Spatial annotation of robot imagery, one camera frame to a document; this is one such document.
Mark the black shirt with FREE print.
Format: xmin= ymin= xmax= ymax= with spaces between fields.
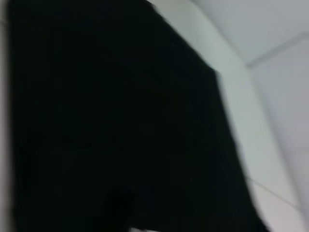
xmin=7 ymin=0 xmax=271 ymax=232

